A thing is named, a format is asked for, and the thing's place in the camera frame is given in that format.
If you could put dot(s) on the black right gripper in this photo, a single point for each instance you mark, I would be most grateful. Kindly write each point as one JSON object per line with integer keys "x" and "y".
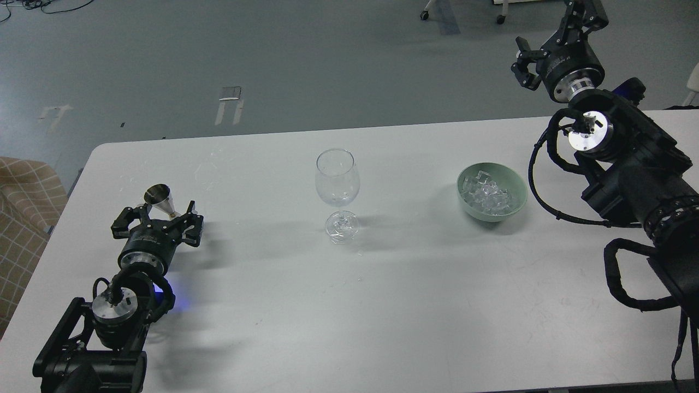
{"x": 565, "y": 58}

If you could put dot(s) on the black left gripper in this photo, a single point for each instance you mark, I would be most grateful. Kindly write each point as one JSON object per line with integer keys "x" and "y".
{"x": 154, "y": 242}

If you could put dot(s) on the steel cocktail jigger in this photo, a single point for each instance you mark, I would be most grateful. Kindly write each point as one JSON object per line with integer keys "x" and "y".
{"x": 160, "y": 197}

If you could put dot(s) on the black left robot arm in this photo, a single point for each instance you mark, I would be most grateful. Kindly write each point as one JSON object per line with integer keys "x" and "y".
{"x": 97, "y": 346}

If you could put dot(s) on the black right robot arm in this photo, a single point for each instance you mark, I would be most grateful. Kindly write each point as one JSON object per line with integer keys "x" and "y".
{"x": 633, "y": 167}

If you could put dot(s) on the clear ice cubes pile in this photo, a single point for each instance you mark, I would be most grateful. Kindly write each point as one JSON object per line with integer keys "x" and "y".
{"x": 485, "y": 195}

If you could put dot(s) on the clear wine glass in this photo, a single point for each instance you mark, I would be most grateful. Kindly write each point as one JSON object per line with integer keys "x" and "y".
{"x": 337, "y": 183}

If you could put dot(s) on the tan checkered chair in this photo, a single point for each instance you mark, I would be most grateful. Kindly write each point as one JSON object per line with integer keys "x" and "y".
{"x": 32, "y": 201}

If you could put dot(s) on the white chair part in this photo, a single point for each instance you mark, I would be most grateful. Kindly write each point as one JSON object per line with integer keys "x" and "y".
{"x": 692, "y": 86}

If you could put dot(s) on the green bowl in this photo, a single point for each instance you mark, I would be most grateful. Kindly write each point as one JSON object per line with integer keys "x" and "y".
{"x": 506, "y": 177}

